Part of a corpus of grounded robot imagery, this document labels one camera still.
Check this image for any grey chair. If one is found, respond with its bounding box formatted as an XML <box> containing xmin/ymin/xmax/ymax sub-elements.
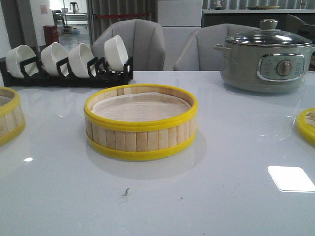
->
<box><xmin>91</xmin><ymin>19</ymin><xmax>165</xmax><ymax>71</ymax></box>
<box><xmin>173</xmin><ymin>24</ymin><xmax>256</xmax><ymax>71</ymax></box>

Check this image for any grey chair right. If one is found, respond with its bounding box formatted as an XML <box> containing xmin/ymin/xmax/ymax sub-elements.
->
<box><xmin>173</xmin><ymin>24</ymin><xmax>256</xmax><ymax>71</ymax></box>

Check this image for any white bowl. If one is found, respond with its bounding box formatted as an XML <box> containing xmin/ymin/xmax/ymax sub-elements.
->
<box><xmin>5</xmin><ymin>44</ymin><xmax>35</xmax><ymax>78</ymax></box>
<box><xmin>68</xmin><ymin>43</ymin><xmax>95</xmax><ymax>79</ymax></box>
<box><xmin>104</xmin><ymin>35</ymin><xmax>128</xmax><ymax>72</ymax></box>
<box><xmin>41</xmin><ymin>42</ymin><xmax>68</xmax><ymax>77</ymax></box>

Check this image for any white bowl far left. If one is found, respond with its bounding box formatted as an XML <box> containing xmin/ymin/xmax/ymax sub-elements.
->
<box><xmin>5</xmin><ymin>44</ymin><xmax>35</xmax><ymax>78</ymax></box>

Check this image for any woven bamboo steamer lid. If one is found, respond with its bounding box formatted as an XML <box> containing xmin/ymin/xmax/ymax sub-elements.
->
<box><xmin>296</xmin><ymin>108</ymin><xmax>315</xmax><ymax>146</ymax></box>

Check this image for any glass pot lid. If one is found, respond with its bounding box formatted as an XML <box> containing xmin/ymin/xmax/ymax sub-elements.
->
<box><xmin>225</xmin><ymin>19</ymin><xmax>313</xmax><ymax>47</ymax></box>

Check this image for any black bowl rack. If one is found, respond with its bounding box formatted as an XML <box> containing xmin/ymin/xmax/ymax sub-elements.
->
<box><xmin>0</xmin><ymin>56</ymin><xmax>133</xmax><ymax>88</ymax></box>

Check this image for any red bin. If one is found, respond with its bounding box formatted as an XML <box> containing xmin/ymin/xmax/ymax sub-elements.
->
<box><xmin>43</xmin><ymin>25</ymin><xmax>59</xmax><ymax>46</ymax></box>

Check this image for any bamboo steamer basket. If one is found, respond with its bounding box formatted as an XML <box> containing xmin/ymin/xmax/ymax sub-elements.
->
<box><xmin>84</xmin><ymin>84</ymin><xmax>198</xmax><ymax>161</ymax></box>
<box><xmin>0</xmin><ymin>87</ymin><xmax>26</xmax><ymax>146</ymax></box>

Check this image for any grey chair left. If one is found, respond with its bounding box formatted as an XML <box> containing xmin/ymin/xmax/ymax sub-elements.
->
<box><xmin>91</xmin><ymin>19</ymin><xmax>165</xmax><ymax>71</ymax></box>

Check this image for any white bowl right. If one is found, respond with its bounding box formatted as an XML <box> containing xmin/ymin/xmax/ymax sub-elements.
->
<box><xmin>104</xmin><ymin>35</ymin><xmax>128</xmax><ymax>72</ymax></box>

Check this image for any steamer liner cloth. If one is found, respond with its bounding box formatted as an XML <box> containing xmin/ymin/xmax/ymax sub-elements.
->
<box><xmin>92</xmin><ymin>92</ymin><xmax>191</xmax><ymax>122</ymax></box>

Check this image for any green electric cooking pot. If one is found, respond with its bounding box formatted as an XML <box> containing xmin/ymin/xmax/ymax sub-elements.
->
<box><xmin>214</xmin><ymin>43</ymin><xmax>315</xmax><ymax>93</ymax></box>

